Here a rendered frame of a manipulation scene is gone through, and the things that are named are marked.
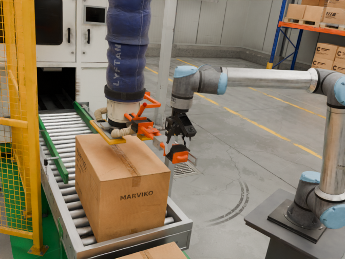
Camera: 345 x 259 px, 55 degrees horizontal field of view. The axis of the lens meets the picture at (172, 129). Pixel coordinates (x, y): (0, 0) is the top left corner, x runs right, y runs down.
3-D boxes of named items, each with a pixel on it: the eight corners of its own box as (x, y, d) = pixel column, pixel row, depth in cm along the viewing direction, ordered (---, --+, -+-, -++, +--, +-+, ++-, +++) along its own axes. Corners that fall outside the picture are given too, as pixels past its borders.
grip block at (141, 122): (130, 128, 174) (130, 117, 172) (146, 126, 179) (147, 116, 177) (136, 134, 167) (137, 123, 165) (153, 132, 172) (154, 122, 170)
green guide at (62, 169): (22, 110, 355) (22, 103, 352) (33, 110, 360) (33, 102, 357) (53, 186, 228) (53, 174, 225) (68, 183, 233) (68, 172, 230)
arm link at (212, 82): (224, 69, 142) (195, 67, 140) (231, 75, 131) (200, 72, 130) (220, 91, 145) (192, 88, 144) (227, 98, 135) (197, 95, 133)
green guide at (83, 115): (73, 108, 381) (73, 100, 378) (82, 107, 386) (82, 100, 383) (126, 174, 254) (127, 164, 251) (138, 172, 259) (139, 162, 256)
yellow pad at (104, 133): (89, 123, 202) (89, 115, 200) (104, 122, 207) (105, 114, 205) (109, 145, 175) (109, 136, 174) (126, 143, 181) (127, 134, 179)
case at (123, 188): (74, 188, 230) (75, 134, 215) (129, 180, 248) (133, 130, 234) (97, 244, 181) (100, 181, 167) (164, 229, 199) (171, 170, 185)
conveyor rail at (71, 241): (20, 124, 359) (19, 107, 352) (25, 124, 361) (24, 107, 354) (74, 279, 176) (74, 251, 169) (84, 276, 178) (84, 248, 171)
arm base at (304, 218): (292, 203, 201) (296, 189, 197) (325, 217, 191) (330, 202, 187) (282, 217, 186) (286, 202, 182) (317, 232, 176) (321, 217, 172)
